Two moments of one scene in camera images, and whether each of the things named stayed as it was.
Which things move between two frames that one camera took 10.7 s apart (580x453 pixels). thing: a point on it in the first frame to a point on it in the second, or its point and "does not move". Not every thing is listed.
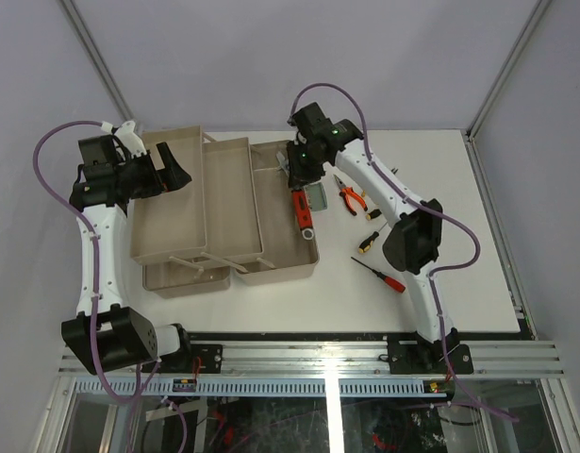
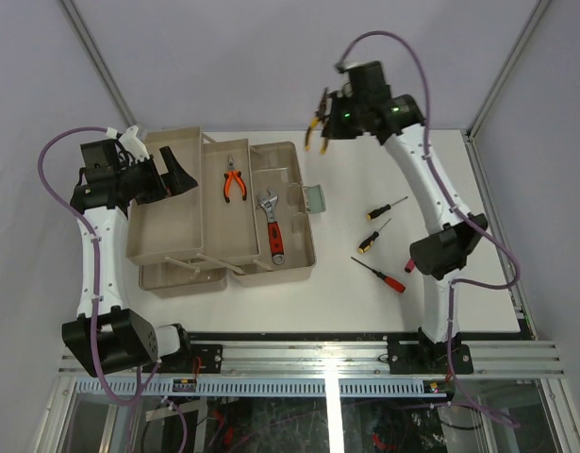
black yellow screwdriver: x=366 y=243 does not move
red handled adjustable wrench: x=301 y=203 to x=269 y=201
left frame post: x=87 y=39 does not move
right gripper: x=296 y=175 to x=335 y=130
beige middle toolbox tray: x=231 y=202 does not move
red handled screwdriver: x=392 y=283 does not move
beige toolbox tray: x=172 y=224 does not move
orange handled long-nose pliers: x=348 y=192 to x=237 y=175
